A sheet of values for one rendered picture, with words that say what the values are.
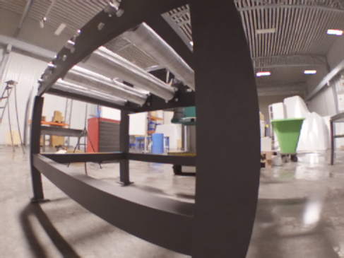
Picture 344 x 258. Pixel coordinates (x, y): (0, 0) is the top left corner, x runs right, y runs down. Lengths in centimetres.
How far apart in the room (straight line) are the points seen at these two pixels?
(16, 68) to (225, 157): 1137
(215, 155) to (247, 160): 4
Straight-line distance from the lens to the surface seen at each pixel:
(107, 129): 327
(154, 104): 145
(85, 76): 105
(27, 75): 1132
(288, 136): 335
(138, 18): 42
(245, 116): 17
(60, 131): 599
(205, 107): 18
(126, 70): 87
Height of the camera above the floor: 44
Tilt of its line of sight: 5 degrees up
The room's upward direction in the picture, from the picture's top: straight up
